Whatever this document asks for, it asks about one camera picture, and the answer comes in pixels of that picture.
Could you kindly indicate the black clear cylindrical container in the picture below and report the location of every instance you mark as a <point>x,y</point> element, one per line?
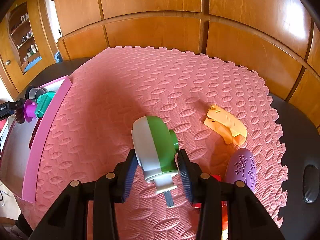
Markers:
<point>33,93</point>

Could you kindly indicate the red glossy lipstick case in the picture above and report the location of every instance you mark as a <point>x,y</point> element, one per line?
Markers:
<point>33,134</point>

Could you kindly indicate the orange plastic clip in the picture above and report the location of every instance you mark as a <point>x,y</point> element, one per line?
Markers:
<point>226,125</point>

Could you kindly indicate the wooden cabinet with shelves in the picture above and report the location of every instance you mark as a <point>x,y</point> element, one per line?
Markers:
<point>27,44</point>

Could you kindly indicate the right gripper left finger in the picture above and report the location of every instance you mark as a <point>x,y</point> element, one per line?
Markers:
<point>125,173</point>

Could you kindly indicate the green white round gadget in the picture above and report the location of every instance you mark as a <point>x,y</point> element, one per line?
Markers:
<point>155,147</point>

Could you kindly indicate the pink white cardboard box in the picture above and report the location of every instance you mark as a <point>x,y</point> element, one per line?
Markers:
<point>23,147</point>

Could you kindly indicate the black table face cushion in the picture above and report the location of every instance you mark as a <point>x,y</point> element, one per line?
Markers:
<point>310,184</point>

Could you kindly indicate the pink foam puzzle mat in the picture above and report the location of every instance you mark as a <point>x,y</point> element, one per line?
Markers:
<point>91,131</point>

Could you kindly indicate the magenta plastic funnel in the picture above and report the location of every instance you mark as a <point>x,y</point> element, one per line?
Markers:
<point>29,110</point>

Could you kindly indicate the dark brown ridged piece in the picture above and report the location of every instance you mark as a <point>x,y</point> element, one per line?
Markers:
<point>19,116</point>

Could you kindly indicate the teal plastic funnel piece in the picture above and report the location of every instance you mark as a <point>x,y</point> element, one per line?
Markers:
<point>43,102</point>

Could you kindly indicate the purple embossed oval case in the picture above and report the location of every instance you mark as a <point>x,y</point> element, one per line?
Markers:
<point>242,167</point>

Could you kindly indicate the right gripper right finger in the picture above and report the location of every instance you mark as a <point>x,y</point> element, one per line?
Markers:
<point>190,174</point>

